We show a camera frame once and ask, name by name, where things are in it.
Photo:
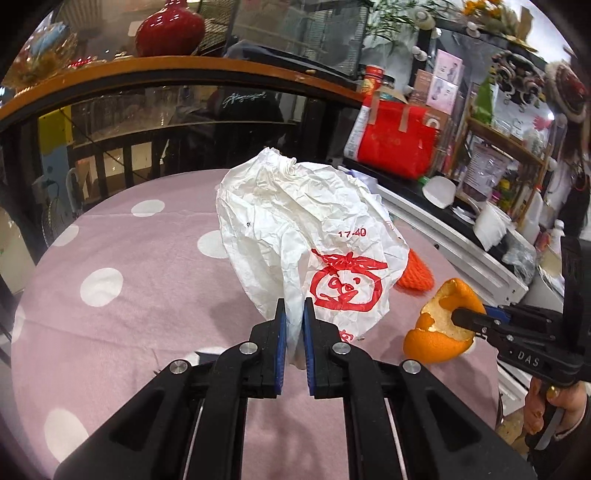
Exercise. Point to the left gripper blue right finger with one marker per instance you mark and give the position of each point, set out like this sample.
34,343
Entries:
309,349

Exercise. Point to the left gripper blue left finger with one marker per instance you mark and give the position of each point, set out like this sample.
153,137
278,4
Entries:
280,345

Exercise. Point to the white plastic bag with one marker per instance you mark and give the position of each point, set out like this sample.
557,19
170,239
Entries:
297,231

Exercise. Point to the orange foam fruit net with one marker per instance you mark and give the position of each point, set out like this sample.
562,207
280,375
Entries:
417,277

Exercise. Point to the orange peel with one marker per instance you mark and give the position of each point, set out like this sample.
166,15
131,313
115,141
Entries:
435,338

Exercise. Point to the right hand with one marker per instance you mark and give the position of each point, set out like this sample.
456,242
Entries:
572,400

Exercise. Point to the white drawer cabinet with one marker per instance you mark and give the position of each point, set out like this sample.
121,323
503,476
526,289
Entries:
494,283

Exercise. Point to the clear plastic bag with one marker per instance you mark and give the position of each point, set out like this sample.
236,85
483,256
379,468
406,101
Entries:
521,257

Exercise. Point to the white plastic jug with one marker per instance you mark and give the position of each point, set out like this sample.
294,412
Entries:
529,227

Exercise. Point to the red gift bag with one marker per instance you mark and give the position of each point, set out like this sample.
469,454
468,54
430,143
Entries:
393,137

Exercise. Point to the wooden shelf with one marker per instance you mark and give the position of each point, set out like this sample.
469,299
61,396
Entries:
533,168

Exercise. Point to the red ceramic vase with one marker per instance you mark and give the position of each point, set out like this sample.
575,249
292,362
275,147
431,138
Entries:
174,30

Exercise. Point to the wooden curved railing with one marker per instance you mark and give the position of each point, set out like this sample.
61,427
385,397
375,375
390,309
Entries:
134,73

